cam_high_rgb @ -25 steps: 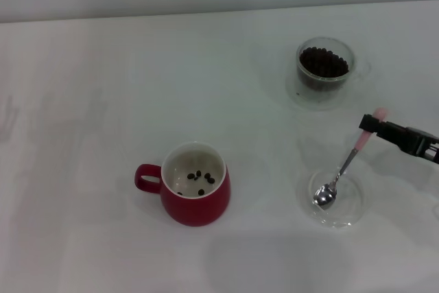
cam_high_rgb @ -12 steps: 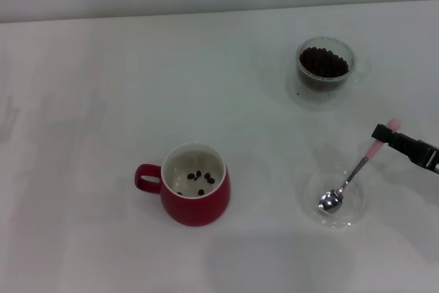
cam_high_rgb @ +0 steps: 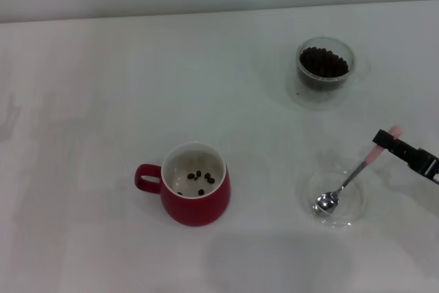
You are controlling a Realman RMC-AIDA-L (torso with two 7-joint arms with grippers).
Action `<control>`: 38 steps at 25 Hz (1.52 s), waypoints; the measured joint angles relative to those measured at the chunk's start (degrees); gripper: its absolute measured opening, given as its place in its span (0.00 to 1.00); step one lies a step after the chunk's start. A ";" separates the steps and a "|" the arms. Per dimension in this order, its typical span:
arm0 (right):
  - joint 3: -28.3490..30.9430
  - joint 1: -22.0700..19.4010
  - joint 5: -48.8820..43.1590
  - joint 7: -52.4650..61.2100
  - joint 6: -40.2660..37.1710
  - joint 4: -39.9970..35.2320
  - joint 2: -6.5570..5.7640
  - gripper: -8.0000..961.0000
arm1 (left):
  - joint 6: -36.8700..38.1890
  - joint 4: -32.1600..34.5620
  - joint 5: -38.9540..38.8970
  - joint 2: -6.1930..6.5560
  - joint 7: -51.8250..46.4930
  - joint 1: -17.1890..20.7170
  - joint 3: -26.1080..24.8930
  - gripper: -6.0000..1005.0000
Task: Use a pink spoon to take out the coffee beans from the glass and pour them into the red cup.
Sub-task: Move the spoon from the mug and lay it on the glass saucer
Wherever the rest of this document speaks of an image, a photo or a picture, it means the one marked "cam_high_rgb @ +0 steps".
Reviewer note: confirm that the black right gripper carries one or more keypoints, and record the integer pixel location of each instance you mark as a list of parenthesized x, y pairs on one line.
[(431, 167)]

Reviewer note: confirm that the red ceramic mug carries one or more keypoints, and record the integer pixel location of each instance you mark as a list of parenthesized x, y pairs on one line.
[(195, 207)]

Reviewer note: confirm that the glass jar of coffee beans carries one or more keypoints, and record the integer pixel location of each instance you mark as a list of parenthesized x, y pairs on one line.
[(324, 63)]

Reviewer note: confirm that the clear glass saucer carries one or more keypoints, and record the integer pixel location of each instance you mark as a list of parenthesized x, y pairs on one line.
[(355, 204)]

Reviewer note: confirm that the clear glass cup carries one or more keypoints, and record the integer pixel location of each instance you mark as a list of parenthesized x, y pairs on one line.
[(322, 99)]

